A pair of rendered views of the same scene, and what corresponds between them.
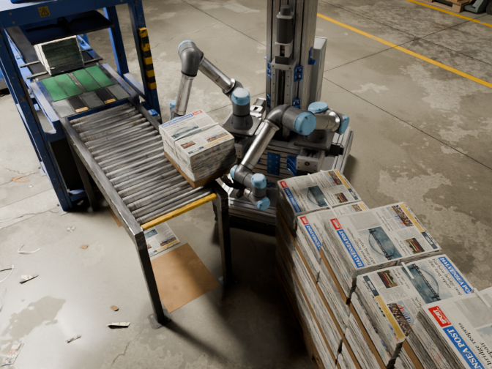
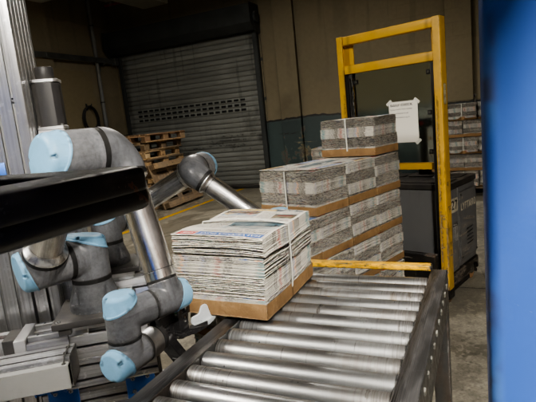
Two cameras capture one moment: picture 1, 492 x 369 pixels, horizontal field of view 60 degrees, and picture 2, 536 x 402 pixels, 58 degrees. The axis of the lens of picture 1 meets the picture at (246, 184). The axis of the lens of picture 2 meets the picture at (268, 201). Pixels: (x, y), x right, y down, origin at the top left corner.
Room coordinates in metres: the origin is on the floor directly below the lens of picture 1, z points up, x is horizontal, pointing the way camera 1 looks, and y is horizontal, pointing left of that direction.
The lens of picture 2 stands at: (2.70, 1.52, 1.33)
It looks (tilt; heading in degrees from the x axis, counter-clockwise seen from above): 9 degrees down; 238
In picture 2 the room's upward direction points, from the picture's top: 6 degrees counter-clockwise
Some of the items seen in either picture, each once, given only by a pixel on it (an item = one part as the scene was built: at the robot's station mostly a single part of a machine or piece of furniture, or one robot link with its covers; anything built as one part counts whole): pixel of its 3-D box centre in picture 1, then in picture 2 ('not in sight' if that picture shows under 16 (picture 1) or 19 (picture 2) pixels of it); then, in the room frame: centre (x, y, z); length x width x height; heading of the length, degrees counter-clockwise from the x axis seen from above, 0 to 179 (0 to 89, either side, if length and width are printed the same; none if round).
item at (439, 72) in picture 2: not in sight; (440, 159); (0.10, -0.50, 0.97); 0.09 x 0.09 x 1.75; 15
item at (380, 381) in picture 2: (134, 154); (293, 373); (2.17, 0.70, 0.77); 0.47 x 0.05 x 0.05; 123
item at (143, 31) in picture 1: (147, 59); not in sight; (2.96, 0.69, 1.05); 0.05 x 0.05 x 0.45; 33
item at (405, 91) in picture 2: not in sight; (392, 115); (0.17, -0.82, 1.28); 0.57 x 0.01 x 0.65; 105
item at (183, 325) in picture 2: not in sight; (168, 325); (2.32, 0.37, 0.83); 0.12 x 0.08 x 0.09; 33
